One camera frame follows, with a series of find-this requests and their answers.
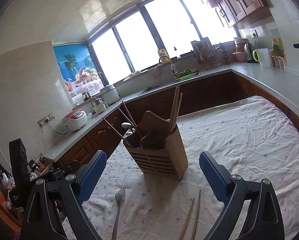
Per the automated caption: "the white electric pot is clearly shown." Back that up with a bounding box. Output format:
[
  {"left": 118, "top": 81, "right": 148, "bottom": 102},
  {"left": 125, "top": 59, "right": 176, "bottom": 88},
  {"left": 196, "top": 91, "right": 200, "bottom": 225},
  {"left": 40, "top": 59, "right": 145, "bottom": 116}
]
[{"left": 100, "top": 85, "right": 120, "bottom": 105}]

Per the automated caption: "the steel electric kettle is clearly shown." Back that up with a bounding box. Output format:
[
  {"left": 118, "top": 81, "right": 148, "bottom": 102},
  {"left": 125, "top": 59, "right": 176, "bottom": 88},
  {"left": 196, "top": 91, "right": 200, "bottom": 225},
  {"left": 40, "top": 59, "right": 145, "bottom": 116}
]
[{"left": 244, "top": 42, "right": 255, "bottom": 63}]

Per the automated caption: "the floral white tablecloth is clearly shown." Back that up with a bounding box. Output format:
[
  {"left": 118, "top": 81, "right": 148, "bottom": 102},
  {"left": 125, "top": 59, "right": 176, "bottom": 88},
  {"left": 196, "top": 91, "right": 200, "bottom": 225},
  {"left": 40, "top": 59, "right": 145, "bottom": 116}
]
[{"left": 61, "top": 94, "right": 299, "bottom": 240}]

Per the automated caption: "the white jug green handle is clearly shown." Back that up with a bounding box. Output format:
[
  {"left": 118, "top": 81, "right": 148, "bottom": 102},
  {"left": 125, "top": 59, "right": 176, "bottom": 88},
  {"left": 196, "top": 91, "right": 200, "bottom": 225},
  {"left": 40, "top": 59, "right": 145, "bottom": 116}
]
[{"left": 252, "top": 48, "right": 271, "bottom": 68}]

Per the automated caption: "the dish drying rack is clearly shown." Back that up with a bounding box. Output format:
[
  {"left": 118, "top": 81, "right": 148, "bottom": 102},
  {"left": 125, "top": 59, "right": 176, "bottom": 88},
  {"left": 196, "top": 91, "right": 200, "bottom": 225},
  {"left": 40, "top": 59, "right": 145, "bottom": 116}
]
[{"left": 191, "top": 37, "right": 221, "bottom": 68}]

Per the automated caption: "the tropical fruit poster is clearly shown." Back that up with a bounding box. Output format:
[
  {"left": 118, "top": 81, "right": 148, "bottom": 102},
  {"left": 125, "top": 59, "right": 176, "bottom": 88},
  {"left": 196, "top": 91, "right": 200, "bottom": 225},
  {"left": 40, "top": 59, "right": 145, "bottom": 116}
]
[{"left": 53, "top": 43, "right": 104, "bottom": 101}]

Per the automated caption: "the spice bottle rack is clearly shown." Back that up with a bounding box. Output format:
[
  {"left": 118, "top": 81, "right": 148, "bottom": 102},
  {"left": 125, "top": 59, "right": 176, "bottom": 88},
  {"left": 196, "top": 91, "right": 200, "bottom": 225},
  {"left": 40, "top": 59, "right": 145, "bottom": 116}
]
[{"left": 270, "top": 38, "right": 287, "bottom": 70}]

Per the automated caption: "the pink bowl stack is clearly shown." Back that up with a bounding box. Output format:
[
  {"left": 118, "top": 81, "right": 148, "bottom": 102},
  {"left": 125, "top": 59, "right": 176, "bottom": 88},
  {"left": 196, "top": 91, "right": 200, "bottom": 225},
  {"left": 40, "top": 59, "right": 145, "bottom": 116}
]
[{"left": 233, "top": 38, "right": 249, "bottom": 62}]

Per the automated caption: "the dark steel fork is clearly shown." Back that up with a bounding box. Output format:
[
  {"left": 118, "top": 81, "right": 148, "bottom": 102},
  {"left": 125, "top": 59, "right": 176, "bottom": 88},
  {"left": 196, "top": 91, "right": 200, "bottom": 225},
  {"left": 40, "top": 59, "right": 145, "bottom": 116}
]
[{"left": 111, "top": 188, "right": 126, "bottom": 240}]

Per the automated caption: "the yellow dish soap bottle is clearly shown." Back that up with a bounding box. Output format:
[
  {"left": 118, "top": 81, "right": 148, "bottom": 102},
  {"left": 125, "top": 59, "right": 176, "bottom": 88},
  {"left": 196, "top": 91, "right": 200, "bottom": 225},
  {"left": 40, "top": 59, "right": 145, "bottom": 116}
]
[{"left": 158, "top": 49, "right": 170, "bottom": 64}]

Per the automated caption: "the metal chopstick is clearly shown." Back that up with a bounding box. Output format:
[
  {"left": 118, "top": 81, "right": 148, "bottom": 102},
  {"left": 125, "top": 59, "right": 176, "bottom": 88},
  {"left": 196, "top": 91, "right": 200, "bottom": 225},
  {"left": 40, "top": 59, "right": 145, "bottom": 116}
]
[
  {"left": 191, "top": 189, "right": 201, "bottom": 240},
  {"left": 102, "top": 117, "right": 132, "bottom": 147}
]

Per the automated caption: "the wooden chopstick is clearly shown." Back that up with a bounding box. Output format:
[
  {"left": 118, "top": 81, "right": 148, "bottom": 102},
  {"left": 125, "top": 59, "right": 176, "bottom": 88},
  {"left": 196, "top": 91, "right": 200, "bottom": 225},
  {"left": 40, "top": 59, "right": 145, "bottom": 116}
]
[
  {"left": 167, "top": 86, "right": 180, "bottom": 136},
  {"left": 171, "top": 93, "right": 182, "bottom": 132},
  {"left": 122, "top": 101, "right": 143, "bottom": 139},
  {"left": 178, "top": 198, "right": 195, "bottom": 240}
]

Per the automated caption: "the steel spoon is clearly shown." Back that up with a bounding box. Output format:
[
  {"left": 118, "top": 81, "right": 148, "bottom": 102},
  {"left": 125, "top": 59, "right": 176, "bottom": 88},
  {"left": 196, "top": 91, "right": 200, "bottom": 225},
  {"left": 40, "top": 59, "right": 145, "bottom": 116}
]
[{"left": 121, "top": 122, "right": 136, "bottom": 133}]

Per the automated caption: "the wooden utensil holder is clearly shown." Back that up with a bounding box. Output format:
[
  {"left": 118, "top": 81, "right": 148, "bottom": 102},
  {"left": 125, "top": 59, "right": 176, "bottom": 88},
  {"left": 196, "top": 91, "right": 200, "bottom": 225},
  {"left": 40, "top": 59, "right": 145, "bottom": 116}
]
[{"left": 123, "top": 111, "right": 188, "bottom": 180}]

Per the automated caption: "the green vegetables basket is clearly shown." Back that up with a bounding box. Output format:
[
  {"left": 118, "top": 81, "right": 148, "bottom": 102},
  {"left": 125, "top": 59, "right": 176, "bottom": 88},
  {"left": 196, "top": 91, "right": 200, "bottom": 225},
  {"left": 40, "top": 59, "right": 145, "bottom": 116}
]
[{"left": 174, "top": 68, "right": 199, "bottom": 82}]

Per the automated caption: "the dark chopstick in holder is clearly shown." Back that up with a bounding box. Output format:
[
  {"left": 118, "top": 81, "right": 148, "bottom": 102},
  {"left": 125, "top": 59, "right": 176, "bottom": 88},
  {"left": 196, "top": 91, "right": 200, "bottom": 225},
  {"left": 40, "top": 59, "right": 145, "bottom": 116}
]
[{"left": 118, "top": 108, "right": 132, "bottom": 124}]

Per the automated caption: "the wall power socket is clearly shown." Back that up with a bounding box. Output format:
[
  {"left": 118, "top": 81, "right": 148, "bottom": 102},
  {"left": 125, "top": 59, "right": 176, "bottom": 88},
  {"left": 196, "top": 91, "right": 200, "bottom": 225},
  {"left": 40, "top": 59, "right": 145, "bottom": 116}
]
[{"left": 38, "top": 112, "right": 55, "bottom": 127}]

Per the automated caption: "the white red rice cooker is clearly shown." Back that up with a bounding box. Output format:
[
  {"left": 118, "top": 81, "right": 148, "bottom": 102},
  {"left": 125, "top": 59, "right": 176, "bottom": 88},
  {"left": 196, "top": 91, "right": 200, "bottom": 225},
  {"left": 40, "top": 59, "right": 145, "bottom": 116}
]
[{"left": 62, "top": 109, "right": 88, "bottom": 132}]

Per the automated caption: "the kitchen faucet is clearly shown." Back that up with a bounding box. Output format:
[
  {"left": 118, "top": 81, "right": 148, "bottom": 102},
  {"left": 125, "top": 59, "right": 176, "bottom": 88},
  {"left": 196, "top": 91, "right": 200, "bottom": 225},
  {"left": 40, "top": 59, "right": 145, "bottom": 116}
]
[{"left": 155, "top": 55, "right": 178, "bottom": 76}]

